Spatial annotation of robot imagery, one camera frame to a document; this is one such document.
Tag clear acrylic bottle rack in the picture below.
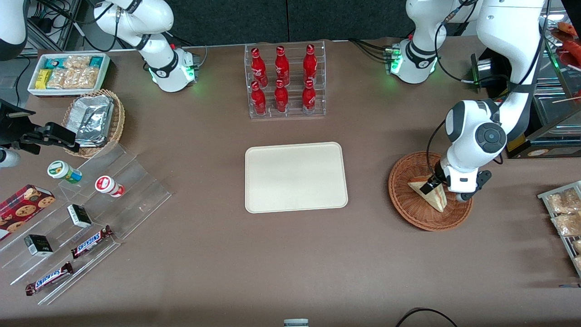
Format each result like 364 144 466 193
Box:
244 40 327 120

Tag black arm base cable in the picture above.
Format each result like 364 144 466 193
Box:
172 43 208 69

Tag grey wire rack tray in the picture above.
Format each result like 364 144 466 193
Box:
537 181 581 277

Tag light wicker basket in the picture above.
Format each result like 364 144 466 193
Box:
61 89 126 159

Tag red packaged food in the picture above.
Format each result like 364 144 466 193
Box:
556 20 581 64

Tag green-labelled white-lidded jar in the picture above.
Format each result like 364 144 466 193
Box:
47 160 83 184

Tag silver foil packet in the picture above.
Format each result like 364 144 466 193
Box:
74 95 114 114
75 109 112 147

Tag red tartan cookie box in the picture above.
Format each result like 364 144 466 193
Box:
0 184 56 241

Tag cream plastic tray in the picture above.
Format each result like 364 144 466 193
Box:
245 142 349 214

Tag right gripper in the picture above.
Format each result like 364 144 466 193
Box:
0 101 80 155

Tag black arm base cables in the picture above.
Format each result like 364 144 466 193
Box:
350 39 393 62

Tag aluminium frame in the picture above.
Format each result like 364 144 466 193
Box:
27 0 84 50

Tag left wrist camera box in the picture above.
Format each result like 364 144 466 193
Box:
455 170 493 203

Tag clear acrylic stepped shelf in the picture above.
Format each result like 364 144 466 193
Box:
0 143 172 306

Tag small black carton box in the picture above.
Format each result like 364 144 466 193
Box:
67 204 93 228
24 234 54 257

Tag clear bag of crackers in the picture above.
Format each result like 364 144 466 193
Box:
64 54 91 69
68 67 99 89
47 68 69 89

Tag triangle sandwich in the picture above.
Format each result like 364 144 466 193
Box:
407 175 448 213

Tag red cola bottle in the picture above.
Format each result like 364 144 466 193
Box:
302 79 316 114
251 82 267 115
274 79 289 113
251 47 268 87
275 45 290 84
303 44 318 82

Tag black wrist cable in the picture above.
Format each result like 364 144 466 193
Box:
426 119 448 182

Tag Snickers chocolate bar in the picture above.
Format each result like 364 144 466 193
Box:
70 226 114 259
25 262 74 297

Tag black looped cable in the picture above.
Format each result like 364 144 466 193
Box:
395 308 459 327

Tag brown wicker basket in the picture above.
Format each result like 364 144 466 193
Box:
388 151 474 232

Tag black glass display case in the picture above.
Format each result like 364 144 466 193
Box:
504 18 581 159

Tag white rectangular snack bin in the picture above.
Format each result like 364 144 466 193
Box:
27 52 112 98

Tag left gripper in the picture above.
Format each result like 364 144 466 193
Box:
421 164 481 196

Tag red-lidded white jar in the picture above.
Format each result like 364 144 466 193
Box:
94 175 125 198

